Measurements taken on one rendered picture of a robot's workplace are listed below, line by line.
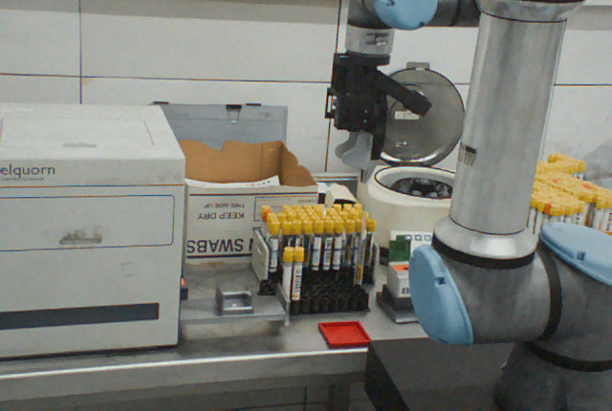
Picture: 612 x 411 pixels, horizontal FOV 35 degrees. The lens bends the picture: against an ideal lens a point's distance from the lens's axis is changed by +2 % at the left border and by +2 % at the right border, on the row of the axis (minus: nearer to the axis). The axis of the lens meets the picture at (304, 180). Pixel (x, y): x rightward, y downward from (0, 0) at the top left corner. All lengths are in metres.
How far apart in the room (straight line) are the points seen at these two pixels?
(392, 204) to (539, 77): 0.79
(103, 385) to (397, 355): 0.41
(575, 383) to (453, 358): 0.19
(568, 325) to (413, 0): 0.48
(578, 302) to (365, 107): 0.49
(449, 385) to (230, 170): 0.84
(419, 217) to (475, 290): 0.71
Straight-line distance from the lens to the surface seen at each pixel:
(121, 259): 1.36
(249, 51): 1.97
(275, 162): 1.97
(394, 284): 1.57
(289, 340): 1.47
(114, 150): 1.33
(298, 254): 1.51
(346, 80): 1.48
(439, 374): 1.29
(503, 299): 1.09
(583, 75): 2.27
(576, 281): 1.14
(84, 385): 1.40
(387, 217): 1.78
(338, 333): 1.50
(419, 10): 1.33
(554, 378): 1.20
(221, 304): 1.44
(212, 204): 1.67
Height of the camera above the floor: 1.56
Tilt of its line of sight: 18 degrees down
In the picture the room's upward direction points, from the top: 5 degrees clockwise
